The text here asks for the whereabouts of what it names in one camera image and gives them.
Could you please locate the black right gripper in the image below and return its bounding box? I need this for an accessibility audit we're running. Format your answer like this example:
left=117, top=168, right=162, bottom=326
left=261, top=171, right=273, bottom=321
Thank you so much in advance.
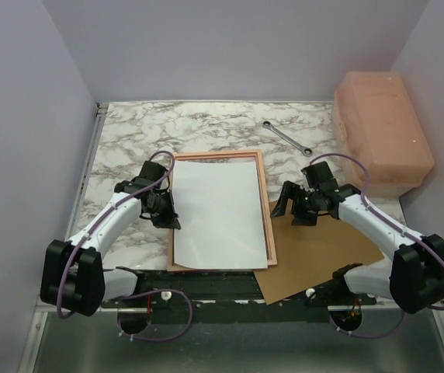
left=271, top=180, right=321, bottom=227

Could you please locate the printed photo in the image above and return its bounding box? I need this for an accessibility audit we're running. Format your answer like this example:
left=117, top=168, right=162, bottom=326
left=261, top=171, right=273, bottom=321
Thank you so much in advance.
left=173, top=159, right=269, bottom=270

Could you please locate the brown backing board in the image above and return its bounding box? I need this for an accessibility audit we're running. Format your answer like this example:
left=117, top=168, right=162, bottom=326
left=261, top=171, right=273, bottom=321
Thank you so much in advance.
left=254, top=209, right=383, bottom=305

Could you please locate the pink photo frame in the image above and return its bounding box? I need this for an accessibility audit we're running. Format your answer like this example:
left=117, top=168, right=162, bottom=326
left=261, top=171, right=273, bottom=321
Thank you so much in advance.
left=166, top=150, right=279, bottom=273

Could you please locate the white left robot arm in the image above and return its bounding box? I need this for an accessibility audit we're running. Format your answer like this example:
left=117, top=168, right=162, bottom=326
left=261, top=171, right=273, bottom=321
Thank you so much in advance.
left=40, top=159, right=181, bottom=319

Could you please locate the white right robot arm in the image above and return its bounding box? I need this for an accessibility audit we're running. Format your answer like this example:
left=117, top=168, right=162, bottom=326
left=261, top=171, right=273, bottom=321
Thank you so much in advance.
left=271, top=162, right=444, bottom=314

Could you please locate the silver ratchet wrench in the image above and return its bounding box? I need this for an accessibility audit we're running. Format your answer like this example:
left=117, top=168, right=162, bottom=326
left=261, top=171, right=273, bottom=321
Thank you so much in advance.
left=262, top=120, right=313, bottom=157

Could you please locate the translucent orange plastic box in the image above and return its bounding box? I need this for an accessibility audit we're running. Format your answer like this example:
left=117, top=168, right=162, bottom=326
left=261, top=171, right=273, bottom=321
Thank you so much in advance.
left=331, top=71, right=435, bottom=197

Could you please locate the aluminium extrusion rail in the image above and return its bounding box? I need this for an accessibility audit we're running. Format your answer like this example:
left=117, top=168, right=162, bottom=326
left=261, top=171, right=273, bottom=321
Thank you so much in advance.
left=34, top=289, right=47, bottom=312

